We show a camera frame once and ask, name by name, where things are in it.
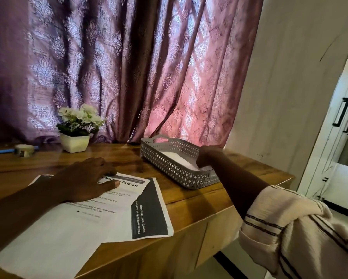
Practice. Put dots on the person's right forearm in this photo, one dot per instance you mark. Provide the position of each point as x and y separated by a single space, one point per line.
237 185

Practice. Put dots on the paper sheet with black band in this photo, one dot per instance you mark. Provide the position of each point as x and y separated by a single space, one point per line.
150 212

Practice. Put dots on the white flowers in white pot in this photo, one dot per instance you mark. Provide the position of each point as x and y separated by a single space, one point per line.
75 124

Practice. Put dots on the person's right fingers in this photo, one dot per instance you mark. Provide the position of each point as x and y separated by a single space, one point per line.
202 164

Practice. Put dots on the grey perforated plastic basket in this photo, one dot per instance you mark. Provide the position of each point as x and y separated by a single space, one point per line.
174 165

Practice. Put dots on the white printed paper sheet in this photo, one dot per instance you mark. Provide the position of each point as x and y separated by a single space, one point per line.
63 229

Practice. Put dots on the white wardrobe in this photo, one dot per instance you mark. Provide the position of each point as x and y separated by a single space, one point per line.
333 159

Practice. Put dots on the wooden desk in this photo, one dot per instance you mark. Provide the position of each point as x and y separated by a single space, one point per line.
208 229

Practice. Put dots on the roll of tape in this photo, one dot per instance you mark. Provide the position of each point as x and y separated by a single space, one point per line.
24 150

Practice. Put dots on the person's left hand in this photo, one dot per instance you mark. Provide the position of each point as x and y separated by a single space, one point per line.
83 180

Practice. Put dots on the cream striped sleeve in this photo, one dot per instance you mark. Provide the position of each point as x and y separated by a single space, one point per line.
296 238

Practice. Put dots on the person's left forearm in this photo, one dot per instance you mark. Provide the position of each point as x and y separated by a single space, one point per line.
20 215

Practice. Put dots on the purple patterned curtain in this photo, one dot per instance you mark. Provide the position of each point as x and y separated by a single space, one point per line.
127 60

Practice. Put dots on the person's right hand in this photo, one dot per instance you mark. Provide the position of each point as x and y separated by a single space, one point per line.
210 156

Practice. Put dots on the person's left thumb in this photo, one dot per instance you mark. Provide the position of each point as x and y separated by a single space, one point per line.
111 187

